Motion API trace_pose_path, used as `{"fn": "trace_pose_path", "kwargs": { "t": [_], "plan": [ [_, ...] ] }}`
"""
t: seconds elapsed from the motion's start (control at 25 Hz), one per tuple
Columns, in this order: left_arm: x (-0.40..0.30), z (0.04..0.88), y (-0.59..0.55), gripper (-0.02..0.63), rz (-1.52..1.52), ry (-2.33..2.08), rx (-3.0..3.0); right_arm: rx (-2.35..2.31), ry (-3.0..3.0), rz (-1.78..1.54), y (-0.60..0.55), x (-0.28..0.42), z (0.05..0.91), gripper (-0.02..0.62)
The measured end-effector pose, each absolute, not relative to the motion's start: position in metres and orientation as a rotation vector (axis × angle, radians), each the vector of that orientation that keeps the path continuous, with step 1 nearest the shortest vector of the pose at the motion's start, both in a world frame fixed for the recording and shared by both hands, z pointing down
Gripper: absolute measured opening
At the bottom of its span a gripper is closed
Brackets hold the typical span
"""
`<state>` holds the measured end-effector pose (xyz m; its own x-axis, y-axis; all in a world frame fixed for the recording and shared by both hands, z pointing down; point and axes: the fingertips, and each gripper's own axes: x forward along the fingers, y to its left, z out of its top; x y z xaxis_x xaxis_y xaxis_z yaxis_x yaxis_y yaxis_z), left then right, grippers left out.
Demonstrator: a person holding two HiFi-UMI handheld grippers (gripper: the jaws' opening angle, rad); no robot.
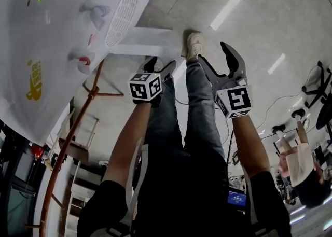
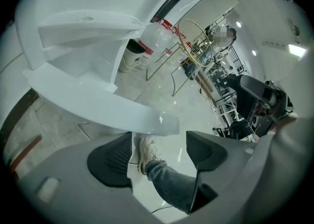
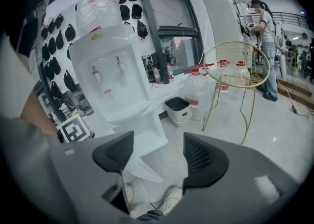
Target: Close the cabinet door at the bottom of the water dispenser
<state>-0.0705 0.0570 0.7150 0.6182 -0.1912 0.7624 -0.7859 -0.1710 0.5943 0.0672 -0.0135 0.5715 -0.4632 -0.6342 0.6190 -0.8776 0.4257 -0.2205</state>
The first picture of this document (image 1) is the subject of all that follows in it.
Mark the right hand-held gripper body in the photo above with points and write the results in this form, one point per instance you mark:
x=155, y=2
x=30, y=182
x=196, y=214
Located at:
x=238, y=98

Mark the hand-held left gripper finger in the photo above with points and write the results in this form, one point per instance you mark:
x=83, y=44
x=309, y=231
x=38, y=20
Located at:
x=168, y=68
x=150, y=65

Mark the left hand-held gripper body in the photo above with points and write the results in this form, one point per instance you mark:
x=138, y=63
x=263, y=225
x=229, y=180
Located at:
x=141, y=88

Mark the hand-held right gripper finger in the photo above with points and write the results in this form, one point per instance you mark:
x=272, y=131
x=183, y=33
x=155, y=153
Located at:
x=237, y=66
x=211, y=75

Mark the white water dispenser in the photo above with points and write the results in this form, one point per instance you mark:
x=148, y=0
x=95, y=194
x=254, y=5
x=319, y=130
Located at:
x=52, y=36

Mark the person's right forearm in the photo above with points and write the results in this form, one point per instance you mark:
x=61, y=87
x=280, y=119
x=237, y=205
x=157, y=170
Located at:
x=249, y=147

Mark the person's left forearm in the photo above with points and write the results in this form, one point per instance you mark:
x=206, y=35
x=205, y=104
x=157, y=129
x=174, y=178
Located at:
x=127, y=147

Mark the person's left shoe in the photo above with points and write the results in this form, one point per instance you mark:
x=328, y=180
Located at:
x=158, y=65

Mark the person's shoe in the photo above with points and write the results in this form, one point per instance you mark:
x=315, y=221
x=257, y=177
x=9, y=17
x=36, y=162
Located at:
x=194, y=45
x=158, y=65

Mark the person's right shoe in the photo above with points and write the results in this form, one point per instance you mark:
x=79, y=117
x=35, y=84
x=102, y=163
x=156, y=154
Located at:
x=194, y=45

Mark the person's left leg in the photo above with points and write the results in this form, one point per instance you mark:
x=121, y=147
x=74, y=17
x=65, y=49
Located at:
x=163, y=122

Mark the person's leg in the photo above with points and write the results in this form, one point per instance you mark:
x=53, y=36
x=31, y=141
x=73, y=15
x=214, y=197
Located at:
x=163, y=122
x=202, y=116

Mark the person's right leg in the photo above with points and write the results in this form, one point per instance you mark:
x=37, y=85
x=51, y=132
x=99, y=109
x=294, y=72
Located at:
x=202, y=116

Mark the wooden coat rack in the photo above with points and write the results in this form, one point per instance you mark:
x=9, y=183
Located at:
x=91, y=95

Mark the black office chair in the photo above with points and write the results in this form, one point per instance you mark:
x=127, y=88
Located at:
x=317, y=85

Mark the brown seat wooden chair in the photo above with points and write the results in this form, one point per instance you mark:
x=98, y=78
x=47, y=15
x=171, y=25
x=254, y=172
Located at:
x=75, y=144

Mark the beige stool with black feet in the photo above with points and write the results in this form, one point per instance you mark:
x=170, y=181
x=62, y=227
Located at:
x=302, y=163

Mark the small screen device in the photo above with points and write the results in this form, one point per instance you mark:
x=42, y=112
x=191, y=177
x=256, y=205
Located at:
x=236, y=198

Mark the person's black shirt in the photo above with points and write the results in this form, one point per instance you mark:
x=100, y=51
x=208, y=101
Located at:
x=186, y=205

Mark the white shelf unit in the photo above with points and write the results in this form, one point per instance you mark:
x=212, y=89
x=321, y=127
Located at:
x=80, y=192

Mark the red bag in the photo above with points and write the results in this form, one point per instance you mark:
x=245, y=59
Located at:
x=36, y=151

